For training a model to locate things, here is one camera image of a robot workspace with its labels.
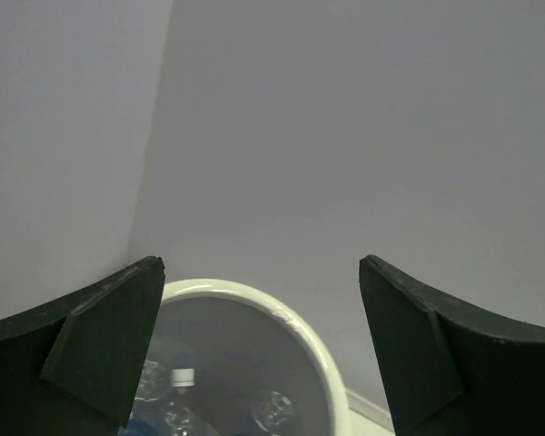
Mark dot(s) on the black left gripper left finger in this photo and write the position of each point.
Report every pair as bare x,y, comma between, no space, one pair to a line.
71,366

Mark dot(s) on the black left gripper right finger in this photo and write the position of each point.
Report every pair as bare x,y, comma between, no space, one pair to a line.
449,367

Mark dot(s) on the blue label bottle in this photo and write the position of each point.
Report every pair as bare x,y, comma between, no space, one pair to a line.
273,413
151,390

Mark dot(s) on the clear unlabelled bottle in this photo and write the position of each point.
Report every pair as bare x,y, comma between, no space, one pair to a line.
178,415

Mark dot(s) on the blue label bottle front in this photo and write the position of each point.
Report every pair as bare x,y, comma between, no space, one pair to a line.
273,413

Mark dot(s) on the white round plastic bin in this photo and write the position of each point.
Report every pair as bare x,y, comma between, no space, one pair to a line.
240,341

